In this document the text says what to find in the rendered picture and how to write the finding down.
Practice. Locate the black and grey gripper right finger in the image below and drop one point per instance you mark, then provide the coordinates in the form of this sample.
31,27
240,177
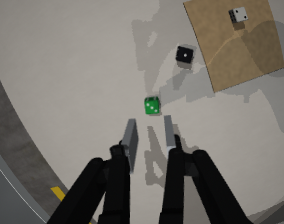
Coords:
218,200

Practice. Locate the green die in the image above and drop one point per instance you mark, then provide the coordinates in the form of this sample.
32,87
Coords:
151,105

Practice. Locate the tan square mat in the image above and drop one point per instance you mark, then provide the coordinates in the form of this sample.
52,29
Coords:
235,52

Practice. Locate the white die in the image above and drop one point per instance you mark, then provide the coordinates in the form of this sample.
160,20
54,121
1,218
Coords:
238,14

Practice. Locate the black die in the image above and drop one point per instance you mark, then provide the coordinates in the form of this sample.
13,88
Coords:
184,54

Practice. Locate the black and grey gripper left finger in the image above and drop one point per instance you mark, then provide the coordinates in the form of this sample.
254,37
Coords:
80,203

